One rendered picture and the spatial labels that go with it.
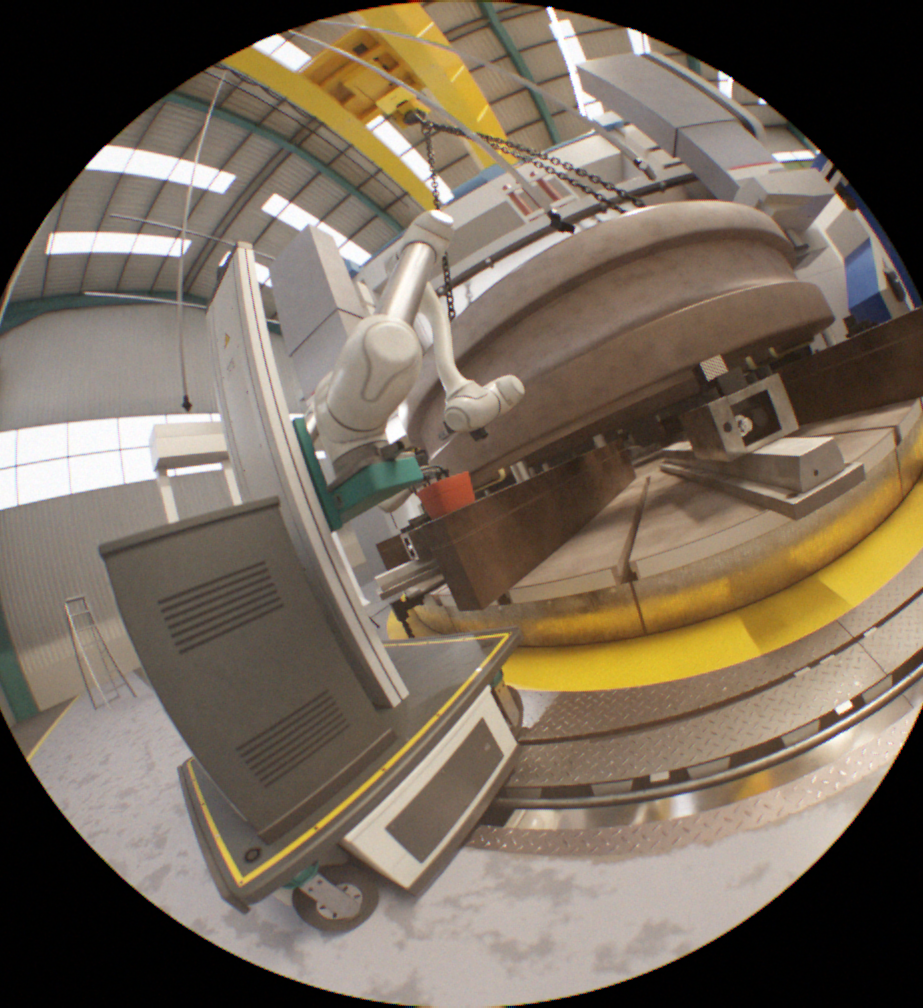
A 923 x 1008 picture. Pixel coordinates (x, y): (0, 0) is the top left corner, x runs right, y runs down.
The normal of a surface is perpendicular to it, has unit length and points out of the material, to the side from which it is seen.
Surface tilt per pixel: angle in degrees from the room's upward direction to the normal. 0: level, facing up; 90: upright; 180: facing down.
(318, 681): 90
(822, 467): 90
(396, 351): 94
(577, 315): 90
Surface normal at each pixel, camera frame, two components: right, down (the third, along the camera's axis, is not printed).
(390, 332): 0.51, -0.12
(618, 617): -0.57, 0.24
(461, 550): 0.62, -0.28
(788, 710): -0.39, -0.92
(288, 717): 0.75, -0.33
